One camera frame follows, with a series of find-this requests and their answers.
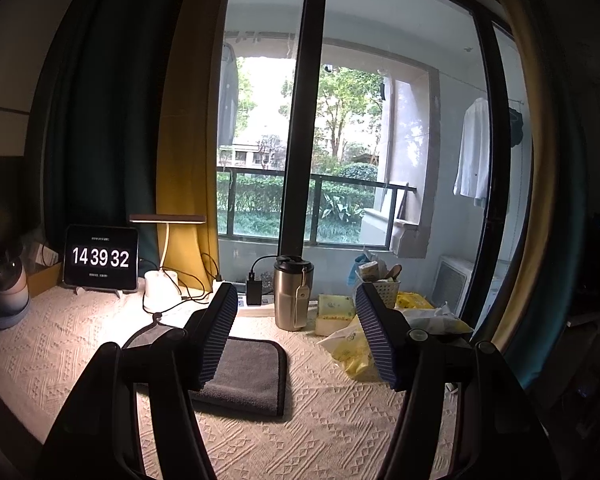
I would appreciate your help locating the white hanging shirt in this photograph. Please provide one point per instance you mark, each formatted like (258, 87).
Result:
(472, 177)

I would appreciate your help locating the stainless steel tumbler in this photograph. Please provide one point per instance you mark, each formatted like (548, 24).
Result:
(293, 280)

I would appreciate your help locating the dark green curtain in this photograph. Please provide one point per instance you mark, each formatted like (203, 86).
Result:
(101, 136)

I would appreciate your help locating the white power strip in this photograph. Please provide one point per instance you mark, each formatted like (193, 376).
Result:
(265, 309)

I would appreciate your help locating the black balcony railing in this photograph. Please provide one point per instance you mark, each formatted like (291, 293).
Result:
(341, 212)

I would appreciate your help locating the white textured tablecloth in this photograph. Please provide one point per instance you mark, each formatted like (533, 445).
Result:
(333, 426)

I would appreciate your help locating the purple and grey towel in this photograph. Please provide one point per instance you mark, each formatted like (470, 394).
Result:
(250, 374)

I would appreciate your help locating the black power adapter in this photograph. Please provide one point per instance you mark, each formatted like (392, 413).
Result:
(253, 290)

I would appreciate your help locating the yellow curtain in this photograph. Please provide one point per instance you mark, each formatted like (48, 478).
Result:
(186, 160)

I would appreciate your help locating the black window frame post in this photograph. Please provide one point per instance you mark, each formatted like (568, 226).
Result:
(301, 128)

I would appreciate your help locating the dark hanging garment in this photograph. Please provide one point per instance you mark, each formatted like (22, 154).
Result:
(516, 127)

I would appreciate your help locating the cardboard box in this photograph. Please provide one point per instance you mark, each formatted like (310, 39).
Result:
(44, 279)

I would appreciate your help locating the grey patterned pouch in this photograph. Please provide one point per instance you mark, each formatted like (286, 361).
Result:
(437, 321)

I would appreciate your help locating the white desk lamp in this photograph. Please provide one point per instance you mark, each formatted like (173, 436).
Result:
(162, 291)

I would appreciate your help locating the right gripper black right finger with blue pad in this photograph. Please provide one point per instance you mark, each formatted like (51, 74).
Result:
(497, 435)

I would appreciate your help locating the yellow plastic bag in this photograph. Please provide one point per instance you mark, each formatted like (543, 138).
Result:
(349, 348)

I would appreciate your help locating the yellow tissue pack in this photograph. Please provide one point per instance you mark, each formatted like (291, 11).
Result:
(334, 312)

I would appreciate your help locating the white plastic basket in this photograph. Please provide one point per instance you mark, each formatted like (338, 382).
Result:
(388, 292)

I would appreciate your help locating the tablet showing clock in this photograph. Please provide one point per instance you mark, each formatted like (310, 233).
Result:
(101, 258)

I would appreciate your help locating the white air conditioner unit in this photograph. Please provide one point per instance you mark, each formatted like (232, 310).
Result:
(451, 283)

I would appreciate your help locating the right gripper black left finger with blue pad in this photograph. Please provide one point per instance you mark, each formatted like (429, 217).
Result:
(96, 436)

